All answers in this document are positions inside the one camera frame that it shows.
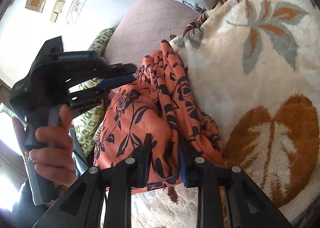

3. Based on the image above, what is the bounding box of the person left hand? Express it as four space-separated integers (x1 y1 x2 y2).
29 105 76 191

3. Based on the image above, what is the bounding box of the leaf pattern fleece blanket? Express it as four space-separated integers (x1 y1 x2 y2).
130 0 320 228

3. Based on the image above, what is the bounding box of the mauve quilted bed sheet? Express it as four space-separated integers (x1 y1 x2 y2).
104 0 200 66

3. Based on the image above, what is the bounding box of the green white patterned pillow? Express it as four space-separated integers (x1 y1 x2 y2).
72 27 115 156

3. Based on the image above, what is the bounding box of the orange floral blouse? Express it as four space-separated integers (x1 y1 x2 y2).
94 40 223 191

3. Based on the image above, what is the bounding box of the blue folded cloth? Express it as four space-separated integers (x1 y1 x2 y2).
69 128 89 178

